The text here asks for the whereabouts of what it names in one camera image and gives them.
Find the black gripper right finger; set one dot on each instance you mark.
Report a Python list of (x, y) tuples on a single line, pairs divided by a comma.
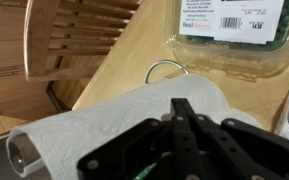
[(242, 151)]

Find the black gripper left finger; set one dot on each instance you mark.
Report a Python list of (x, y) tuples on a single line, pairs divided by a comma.
[(186, 157)]

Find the clear plastic food container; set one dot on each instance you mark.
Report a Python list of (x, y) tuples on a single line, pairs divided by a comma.
[(246, 38)]

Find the wooden chair right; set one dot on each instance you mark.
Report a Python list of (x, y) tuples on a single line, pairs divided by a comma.
[(71, 28)]

